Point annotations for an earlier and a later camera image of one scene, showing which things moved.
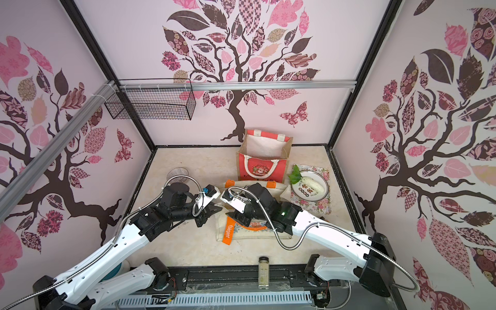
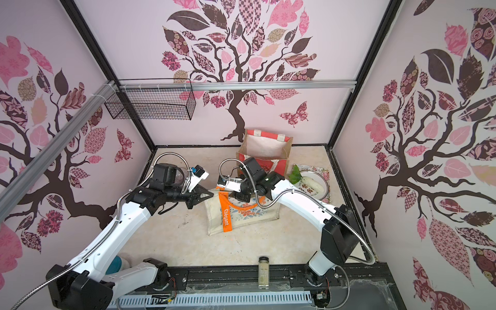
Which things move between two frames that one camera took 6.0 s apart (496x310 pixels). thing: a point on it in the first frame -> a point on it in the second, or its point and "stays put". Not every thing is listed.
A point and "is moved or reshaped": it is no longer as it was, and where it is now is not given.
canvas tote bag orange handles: x=228 y=228 is moved or reshaped
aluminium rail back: x=237 y=86 stays put
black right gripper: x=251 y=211 -> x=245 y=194
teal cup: x=122 y=268 stays put
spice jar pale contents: x=263 y=272 stays put
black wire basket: x=172 y=99 stays put
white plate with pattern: x=304 y=192 stays put
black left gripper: x=206 y=213 -> x=196 y=195
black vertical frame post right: x=391 y=12 stays put
